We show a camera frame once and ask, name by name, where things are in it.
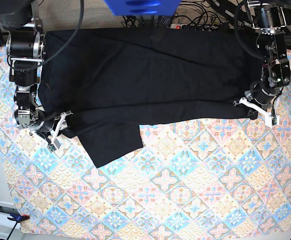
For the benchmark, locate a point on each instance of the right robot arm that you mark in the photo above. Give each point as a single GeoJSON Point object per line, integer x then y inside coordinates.
{"type": "Point", "coordinates": [25, 48]}

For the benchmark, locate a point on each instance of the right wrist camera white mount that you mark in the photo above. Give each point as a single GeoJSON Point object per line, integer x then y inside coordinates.
{"type": "Point", "coordinates": [53, 143]}

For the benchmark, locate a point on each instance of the white power strip red switch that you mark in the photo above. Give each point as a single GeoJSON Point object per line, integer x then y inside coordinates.
{"type": "Point", "coordinates": [203, 27]}

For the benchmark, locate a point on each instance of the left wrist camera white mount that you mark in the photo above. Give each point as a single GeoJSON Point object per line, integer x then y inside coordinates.
{"type": "Point", "coordinates": [271, 119]}

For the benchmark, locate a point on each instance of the patterned colourful tablecloth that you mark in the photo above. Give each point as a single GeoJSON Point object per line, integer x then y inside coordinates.
{"type": "Point", "coordinates": [202, 179]}

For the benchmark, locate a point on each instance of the blue plastic box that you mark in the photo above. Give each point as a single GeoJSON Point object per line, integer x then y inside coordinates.
{"type": "Point", "coordinates": [142, 7]}

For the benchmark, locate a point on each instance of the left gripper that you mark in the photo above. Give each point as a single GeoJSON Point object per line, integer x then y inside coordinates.
{"type": "Point", "coordinates": [261, 95]}

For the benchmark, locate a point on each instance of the dark navy T-shirt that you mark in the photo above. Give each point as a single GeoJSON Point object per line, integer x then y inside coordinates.
{"type": "Point", "coordinates": [113, 80]}

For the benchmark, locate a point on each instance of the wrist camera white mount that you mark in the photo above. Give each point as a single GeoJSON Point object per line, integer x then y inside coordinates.
{"type": "Point", "coordinates": [53, 143]}
{"type": "Point", "coordinates": [271, 119]}

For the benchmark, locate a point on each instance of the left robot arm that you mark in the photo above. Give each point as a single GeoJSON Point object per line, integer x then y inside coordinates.
{"type": "Point", "coordinates": [268, 20]}

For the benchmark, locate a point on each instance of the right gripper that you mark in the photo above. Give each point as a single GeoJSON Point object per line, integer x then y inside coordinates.
{"type": "Point", "coordinates": [48, 122]}

